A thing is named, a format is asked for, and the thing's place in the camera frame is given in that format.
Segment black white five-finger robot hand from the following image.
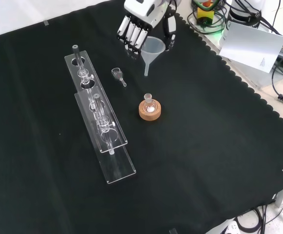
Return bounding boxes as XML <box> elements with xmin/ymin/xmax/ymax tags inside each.
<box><xmin>116</xmin><ymin>0</ymin><xmax>177</xmax><ymax>53</ymax></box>

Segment clear plastic funnel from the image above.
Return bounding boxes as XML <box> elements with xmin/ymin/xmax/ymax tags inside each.
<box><xmin>141</xmin><ymin>36</ymin><xmax>167</xmax><ymax>78</ymax></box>

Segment small glass weighing funnel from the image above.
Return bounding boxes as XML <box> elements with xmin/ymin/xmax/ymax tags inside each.
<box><xmin>111</xmin><ymin>67</ymin><xmax>128</xmax><ymax>88</ymax></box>

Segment clear acrylic funnel stand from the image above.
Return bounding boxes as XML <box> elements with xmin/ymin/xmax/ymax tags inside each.
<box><xmin>64</xmin><ymin>44</ymin><xmax>137</xmax><ymax>185</ymax></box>

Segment yellow stop button box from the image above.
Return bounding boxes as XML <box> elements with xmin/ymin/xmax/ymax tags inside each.
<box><xmin>196</xmin><ymin>0</ymin><xmax>216</xmax><ymax>26</ymax></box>

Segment small round-bottom glass flask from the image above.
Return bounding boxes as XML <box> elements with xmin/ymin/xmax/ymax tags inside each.
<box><xmin>143</xmin><ymin>93</ymin><xmax>156</xmax><ymax>114</ymax></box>

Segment pale white board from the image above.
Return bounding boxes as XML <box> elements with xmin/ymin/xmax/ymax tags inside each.
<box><xmin>219</xmin><ymin>20</ymin><xmax>283</xmax><ymax>74</ymax></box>

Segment black bench cloth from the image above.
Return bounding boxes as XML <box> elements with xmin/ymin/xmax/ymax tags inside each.
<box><xmin>0</xmin><ymin>0</ymin><xmax>283</xmax><ymax>234</ymax></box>

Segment white power strip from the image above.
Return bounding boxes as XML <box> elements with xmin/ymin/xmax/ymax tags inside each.
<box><xmin>218</xmin><ymin>219</ymin><xmax>241</xmax><ymax>234</ymax></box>

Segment black cable bundle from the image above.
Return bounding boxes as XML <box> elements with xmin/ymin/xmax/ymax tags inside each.
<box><xmin>186</xmin><ymin>0</ymin><xmax>230</xmax><ymax>34</ymax></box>

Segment brown cork ring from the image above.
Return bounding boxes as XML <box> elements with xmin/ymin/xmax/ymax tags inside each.
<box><xmin>138</xmin><ymin>100</ymin><xmax>162</xmax><ymax>121</ymax></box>

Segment black cable loops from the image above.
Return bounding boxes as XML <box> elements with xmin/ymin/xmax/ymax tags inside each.
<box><xmin>235</xmin><ymin>204</ymin><xmax>283</xmax><ymax>234</ymax></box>

